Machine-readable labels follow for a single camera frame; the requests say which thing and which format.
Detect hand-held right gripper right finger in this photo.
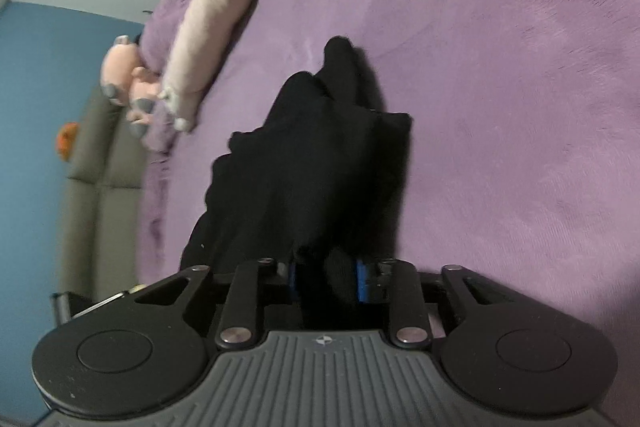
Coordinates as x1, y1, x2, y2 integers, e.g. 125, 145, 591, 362
355, 258, 512, 349

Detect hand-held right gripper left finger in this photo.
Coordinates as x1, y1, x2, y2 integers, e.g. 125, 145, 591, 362
134, 257, 301, 349

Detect black garment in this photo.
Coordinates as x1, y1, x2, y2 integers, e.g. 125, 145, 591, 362
179, 35, 414, 333

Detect grey upholstered headboard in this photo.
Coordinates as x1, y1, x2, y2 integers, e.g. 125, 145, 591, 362
54, 82, 167, 304

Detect purple fleece blanket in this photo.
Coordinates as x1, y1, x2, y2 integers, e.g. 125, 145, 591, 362
134, 0, 640, 360

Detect orange object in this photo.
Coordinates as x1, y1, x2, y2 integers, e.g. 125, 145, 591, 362
55, 122, 81, 160

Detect pink plush toy grey paws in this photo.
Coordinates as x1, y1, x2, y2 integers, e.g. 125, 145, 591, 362
101, 34, 164, 138

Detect long plush toy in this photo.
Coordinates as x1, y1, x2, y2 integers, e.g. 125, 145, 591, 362
157, 0, 314, 134

